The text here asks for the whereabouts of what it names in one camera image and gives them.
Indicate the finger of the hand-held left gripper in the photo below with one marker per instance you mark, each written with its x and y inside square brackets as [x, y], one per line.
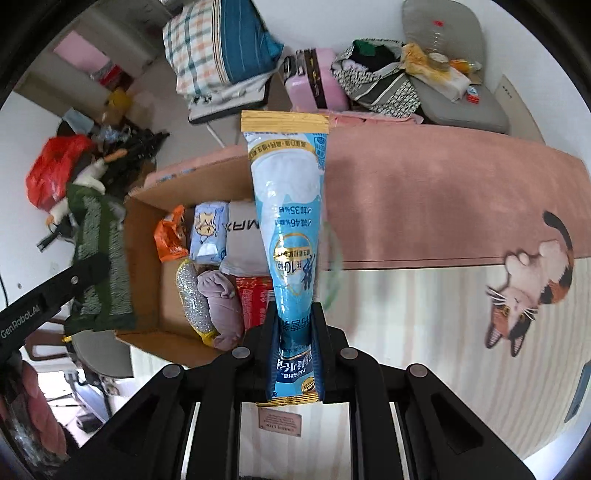
[87, 274]

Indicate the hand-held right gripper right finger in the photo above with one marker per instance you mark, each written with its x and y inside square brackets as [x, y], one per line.
[330, 364]

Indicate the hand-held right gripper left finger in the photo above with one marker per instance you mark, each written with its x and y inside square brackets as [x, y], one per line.
[258, 350]

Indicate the green wet wipes pack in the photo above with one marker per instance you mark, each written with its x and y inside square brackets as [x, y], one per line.
[99, 230]

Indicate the red tissue packet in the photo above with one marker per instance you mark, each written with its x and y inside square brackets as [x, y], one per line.
[251, 300]

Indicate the brown cardboard box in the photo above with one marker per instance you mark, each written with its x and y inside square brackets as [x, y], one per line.
[143, 258]

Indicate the purple plush toy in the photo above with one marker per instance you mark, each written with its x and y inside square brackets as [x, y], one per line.
[221, 304]

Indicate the yellow glitter sponge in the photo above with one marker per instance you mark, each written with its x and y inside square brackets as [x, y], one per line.
[191, 295]

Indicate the orange snack packet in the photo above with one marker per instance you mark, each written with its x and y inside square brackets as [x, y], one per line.
[168, 237]

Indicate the blue cat-print tissue packet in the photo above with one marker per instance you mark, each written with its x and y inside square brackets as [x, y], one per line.
[207, 230]

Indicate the blue stick sachet packet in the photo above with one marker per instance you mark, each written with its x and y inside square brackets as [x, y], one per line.
[286, 207]

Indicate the dark wooden chair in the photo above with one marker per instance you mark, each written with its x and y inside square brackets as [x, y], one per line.
[44, 350]

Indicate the grey shell chair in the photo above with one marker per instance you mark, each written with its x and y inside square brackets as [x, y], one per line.
[101, 355]
[461, 27]

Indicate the white goose plush toy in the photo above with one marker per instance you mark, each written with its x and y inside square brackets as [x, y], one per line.
[94, 174]

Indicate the red plastic bag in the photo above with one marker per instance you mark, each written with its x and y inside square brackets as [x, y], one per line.
[51, 170]

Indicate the light blue cloth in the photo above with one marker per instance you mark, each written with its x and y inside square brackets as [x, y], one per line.
[78, 121]

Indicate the striped pink cat-print table mat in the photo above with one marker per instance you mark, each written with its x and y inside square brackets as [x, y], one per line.
[415, 207]

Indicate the blue phone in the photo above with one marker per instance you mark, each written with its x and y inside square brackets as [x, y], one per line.
[575, 397]

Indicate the plaid bedding bundle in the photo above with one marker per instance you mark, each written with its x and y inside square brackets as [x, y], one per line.
[217, 41]

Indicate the pink suitcase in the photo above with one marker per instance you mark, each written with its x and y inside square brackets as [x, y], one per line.
[318, 83]

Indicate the patterned black-white bag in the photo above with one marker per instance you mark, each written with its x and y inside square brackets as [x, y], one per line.
[378, 87]

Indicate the white paper tissue pack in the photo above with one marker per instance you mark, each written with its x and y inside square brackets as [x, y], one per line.
[445, 85]

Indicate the small red box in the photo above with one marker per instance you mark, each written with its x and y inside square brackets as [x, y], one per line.
[474, 94]

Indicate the yellow plastic bag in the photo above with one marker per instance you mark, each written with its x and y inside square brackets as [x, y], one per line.
[415, 60]

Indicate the brown tape roll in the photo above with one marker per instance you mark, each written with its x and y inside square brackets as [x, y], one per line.
[438, 61]

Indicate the clear plastic bottle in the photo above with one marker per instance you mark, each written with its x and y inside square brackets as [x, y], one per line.
[436, 39]

